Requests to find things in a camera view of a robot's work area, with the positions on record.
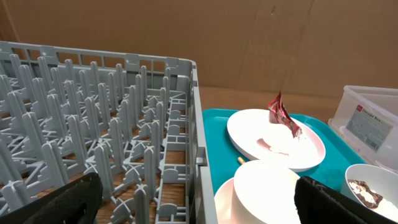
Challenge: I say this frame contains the wooden chopstick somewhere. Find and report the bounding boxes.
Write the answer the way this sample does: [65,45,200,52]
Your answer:
[238,157,246,165]

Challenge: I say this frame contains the white cup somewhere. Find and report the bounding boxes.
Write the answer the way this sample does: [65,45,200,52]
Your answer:
[231,160,300,224]

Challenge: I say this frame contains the clear plastic storage box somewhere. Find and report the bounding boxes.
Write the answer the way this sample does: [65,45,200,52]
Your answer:
[328,85,397,173]

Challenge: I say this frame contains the grey dishwasher rack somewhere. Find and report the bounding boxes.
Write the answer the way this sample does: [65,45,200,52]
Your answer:
[1,42,217,223]

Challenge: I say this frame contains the red snack wrapper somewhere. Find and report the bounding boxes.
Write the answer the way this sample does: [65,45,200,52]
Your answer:
[267,92,302,138]

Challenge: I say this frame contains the large white plate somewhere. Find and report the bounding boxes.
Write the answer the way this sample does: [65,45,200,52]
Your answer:
[227,109,326,172]

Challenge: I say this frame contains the grey bowl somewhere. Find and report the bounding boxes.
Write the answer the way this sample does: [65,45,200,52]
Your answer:
[340,164,397,223]

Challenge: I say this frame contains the rice and food scraps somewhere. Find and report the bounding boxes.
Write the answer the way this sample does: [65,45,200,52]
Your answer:
[348,179,397,222]

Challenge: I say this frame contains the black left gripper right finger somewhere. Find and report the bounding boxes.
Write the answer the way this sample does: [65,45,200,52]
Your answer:
[294,176,395,224]

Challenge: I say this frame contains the teal plastic tray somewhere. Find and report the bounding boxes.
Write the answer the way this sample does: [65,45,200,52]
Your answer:
[203,108,364,192]

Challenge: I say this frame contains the small pink saucer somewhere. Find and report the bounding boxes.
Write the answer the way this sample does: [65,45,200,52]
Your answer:
[215,178,234,224]

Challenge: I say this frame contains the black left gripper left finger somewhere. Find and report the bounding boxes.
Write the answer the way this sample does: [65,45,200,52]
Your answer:
[1,172,103,224]

